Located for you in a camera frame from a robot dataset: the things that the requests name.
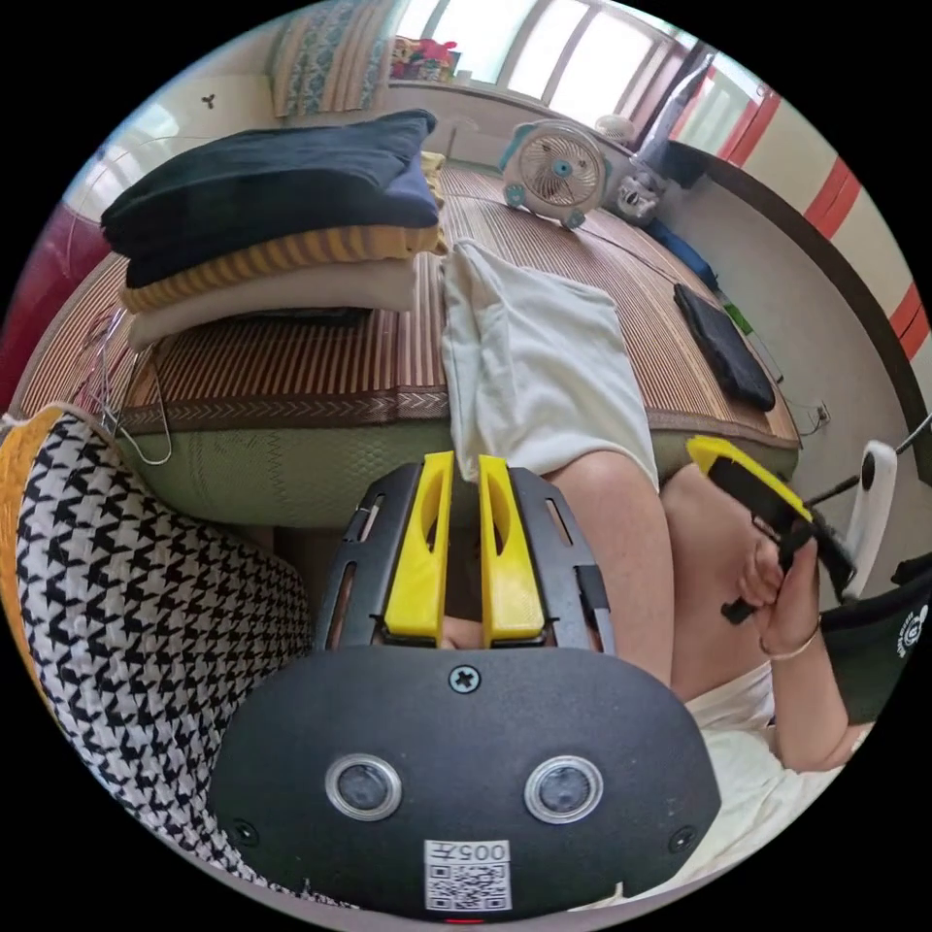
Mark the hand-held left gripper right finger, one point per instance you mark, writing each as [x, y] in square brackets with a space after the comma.
[513, 575]

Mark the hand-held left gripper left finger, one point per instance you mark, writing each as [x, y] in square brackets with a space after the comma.
[416, 568]

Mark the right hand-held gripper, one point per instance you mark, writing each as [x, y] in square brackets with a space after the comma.
[794, 539]

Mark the person's right forearm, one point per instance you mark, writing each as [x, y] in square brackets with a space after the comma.
[819, 721]

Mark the white short sleeve shirt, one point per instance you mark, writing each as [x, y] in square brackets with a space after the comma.
[539, 364]

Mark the person's right hand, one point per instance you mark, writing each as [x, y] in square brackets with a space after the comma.
[790, 619]

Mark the person's body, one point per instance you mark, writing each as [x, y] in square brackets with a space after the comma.
[619, 553]

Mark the black folded garment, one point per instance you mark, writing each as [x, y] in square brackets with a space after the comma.
[724, 346]

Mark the bed with woven mat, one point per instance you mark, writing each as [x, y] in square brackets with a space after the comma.
[291, 364]

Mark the houndstooth fabric basket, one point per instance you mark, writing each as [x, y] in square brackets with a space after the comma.
[131, 619]

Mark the white and teal fan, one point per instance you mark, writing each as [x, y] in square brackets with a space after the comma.
[557, 171]

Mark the small white fan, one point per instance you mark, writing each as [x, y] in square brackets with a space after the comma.
[615, 128]

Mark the pile of clothes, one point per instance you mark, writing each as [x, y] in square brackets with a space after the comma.
[277, 218]

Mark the window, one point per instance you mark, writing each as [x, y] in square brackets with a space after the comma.
[582, 51]

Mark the heap of colourful toys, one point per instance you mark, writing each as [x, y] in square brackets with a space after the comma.
[424, 60]

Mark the patterned curtain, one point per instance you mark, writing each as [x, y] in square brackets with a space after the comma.
[328, 62]

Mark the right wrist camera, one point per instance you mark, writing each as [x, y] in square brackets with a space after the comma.
[872, 510]

